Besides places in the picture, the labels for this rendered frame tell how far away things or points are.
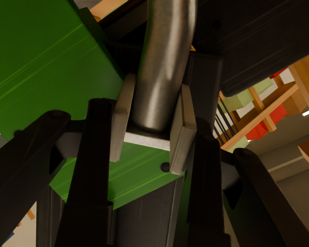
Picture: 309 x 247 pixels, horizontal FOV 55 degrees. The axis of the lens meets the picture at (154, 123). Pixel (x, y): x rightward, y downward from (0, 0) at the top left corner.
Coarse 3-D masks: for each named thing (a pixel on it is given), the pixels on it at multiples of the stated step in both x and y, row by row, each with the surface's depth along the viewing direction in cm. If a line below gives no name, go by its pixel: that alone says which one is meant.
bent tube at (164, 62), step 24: (168, 0) 16; (192, 0) 17; (168, 24) 17; (192, 24) 17; (144, 48) 18; (168, 48) 18; (144, 72) 19; (168, 72) 18; (144, 96) 19; (168, 96) 19; (144, 120) 20; (168, 120) 20; (144, 144) 20; (168, 144) 20
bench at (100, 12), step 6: (108, 0) 95; (114, 0) 98; (120, 0) 101; (96, 6) 93; (102, 6) 96; (108, 6) 100; (114, 6) 103; (96, 12) 98; (102, 12) 102; (108, 12) 105
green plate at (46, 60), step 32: (0, 0) 20; (32, 0) 20; (64, 0) 20; (0, 32) 21; (32, 32) 21; (64, 32) 21; (96, 32) 26; (0, 64) 22; (32, 64) 22; (64, 64) 22; (96, 64) 22; (0, 96) 23; (32, 96) 23; (64, 96) 23; (96, 96) 23; (0, 128) 24; (128, 160) 25; (160, 160) 25; (64, 192) 27; (128, 192) 27
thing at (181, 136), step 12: (180, 96) 19; (180, 108) 17; (192, 108) 17; (180, 120) 16; (192, 120) 16; (180, 132) 15; (192, 132) 15; (180, 144) 15; (180, 156) 16; (180, 168) 16
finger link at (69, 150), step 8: (72, 120) 14; (80, 120) 15; (72, 128) 14; (80, 128) 14; (64, 136) 13; (72, 136) 14; (80, 136) 14; (56, 144) 14; (64, 144) 14; (72, 144) 14; (56, 152) 14; (64, 152) 14; (72, 152) 14
